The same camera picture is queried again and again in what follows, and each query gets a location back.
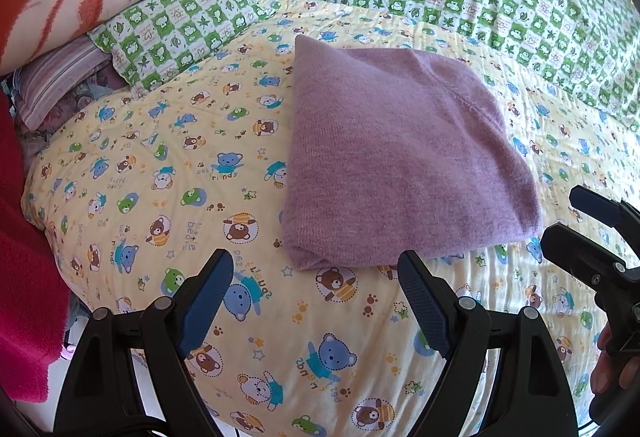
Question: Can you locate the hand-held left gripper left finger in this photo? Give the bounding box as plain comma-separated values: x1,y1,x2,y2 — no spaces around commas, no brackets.
52,248,235,437

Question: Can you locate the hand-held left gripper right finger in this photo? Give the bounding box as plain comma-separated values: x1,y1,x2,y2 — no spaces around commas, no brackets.
397,249,576,437

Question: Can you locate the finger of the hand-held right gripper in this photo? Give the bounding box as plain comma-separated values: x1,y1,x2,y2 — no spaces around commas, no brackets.
541,223,627,291
569,184,627,229

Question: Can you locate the red fleece blanket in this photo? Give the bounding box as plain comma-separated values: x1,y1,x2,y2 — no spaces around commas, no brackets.
0,92,71,405

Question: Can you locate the person's right hand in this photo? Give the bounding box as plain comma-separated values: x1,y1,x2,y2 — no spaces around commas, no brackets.
589,321,637,397

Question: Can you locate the yellow bear print quilt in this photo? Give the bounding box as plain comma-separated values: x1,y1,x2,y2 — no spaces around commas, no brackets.
21,0,640,437

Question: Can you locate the striped pillow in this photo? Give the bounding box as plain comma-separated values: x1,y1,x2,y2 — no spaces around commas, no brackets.
12,37,113,130

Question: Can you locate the purple knit sweater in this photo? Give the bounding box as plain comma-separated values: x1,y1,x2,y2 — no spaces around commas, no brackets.
281,34,544,272

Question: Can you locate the green checkered pillow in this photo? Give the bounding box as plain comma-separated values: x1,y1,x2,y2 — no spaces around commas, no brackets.
89,0,276,93

